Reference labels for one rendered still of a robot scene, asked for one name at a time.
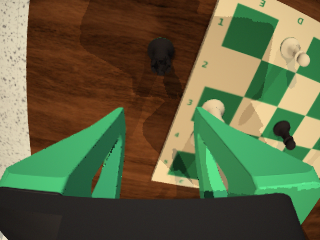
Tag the green and cream chessboard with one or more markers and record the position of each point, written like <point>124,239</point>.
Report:
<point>240,64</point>

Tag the white pawn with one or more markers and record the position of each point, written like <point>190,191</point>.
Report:
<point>290,48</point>

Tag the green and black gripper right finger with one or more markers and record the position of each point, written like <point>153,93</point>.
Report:
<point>251,166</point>

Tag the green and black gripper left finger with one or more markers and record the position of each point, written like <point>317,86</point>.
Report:
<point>69,166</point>

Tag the black pawn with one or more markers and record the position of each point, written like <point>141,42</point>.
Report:
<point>282,128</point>

